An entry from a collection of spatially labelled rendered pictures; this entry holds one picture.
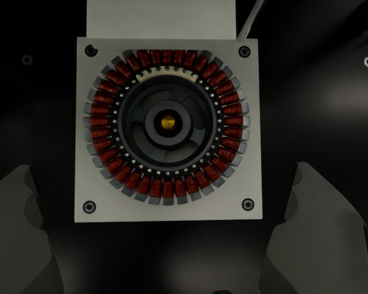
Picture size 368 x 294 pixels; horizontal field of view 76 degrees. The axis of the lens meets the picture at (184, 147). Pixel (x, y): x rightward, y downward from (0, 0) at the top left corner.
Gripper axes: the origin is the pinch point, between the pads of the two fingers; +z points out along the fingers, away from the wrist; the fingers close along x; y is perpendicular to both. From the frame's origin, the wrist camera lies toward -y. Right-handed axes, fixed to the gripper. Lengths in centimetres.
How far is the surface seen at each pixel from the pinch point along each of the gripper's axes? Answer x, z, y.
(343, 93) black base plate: 15.4, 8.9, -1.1
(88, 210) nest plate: -6.4, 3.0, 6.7
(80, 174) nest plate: -7.1, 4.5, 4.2
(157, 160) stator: -0.9, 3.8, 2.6
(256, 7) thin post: 5.7, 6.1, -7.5
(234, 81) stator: 4.5, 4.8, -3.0
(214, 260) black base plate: 3.7, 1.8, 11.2
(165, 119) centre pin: -0.3, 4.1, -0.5
